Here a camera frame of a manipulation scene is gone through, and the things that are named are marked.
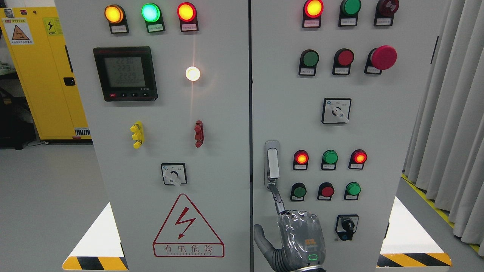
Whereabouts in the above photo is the red lit light middle left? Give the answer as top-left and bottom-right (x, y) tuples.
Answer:
(293, 150), (309, 171)

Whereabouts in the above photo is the upper right rotary selector switch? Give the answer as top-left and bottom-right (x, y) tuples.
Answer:
(321, 98), (352, 124)

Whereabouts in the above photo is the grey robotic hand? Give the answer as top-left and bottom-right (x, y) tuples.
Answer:
(254, 184), (326, 272)

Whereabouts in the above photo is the green light middle centre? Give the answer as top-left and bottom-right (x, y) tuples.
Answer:
(321, 150), (338, 170)

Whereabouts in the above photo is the red lit light middle right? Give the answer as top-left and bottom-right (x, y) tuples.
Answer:
(348, 149), (368, 169)

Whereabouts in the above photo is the grey curtain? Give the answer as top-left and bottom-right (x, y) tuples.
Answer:
(405, 0), (484, 246)

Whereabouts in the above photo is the yellow indicator light top left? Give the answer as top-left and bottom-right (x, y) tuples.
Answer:
(104, 5), (129, 34)

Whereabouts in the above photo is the white lit indicator light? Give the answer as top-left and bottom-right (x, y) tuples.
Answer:
(185, 66), (201, 82)

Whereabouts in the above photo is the green push button lower right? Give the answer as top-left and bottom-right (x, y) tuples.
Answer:
(344, 181), (361, 200)

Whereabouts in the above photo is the silver door swing handle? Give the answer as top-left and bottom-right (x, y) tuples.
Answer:
(264, 141), (280, 190)

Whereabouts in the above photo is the yellow safety cabinet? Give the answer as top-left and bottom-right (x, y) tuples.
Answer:
(1, 7), (91, 141)

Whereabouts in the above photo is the left grey cabinet door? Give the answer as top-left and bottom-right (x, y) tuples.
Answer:
(55, 0), (252, 272)

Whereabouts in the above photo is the red push button lower centre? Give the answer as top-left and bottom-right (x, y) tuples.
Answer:
(317, 182), (334, 201)

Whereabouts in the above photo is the red indicator light top left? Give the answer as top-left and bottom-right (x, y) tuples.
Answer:
(177, 2), (199, 32)

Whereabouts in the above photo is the green push button upper row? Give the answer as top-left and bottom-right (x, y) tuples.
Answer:
(298, 49), (320, 76)

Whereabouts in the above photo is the green unlit light top right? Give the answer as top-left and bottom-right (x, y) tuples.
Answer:
(338, 0), (362, 26)

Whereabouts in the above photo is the red emergency stop mushroom button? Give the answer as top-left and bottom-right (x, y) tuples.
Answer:
(364, 45), (397, 75)

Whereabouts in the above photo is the red push button upper row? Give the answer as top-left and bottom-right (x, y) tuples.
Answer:
(332, 48), (354, 75)

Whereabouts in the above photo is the grey cabinet door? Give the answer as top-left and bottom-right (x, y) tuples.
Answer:
(55, 0), (252, 272)
(251, 0), (450, 272)

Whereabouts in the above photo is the green indicator light top left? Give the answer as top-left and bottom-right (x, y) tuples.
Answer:
(141, 2), (166, 33)

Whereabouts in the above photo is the black digital power meter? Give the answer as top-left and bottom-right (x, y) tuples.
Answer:
(93, 46), (158, 102)

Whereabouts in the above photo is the red triangle electric warning sign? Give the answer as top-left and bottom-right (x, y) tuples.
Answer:
(153, 193), (225, 258)

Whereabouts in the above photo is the right grey cabinet door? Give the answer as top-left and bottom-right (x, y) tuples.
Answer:
(251, 0), (450, 272)

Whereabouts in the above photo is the left door rotary selector switch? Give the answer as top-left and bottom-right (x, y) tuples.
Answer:
(160, 162), (188, 187)

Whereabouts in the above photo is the dark red buzzer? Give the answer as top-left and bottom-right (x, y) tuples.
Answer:
(374, 0), (400, 26)

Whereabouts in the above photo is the black key selector switch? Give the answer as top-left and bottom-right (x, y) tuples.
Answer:
(335, 215), (359, 241)

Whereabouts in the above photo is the red lit light top right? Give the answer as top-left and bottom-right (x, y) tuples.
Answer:
(302, 0), (324, 29)

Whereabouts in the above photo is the red lit light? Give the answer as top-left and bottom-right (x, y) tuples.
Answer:
(293, 150), (309, 171)
(348, 149), (368, 169)
(302, 0), (324, 29)

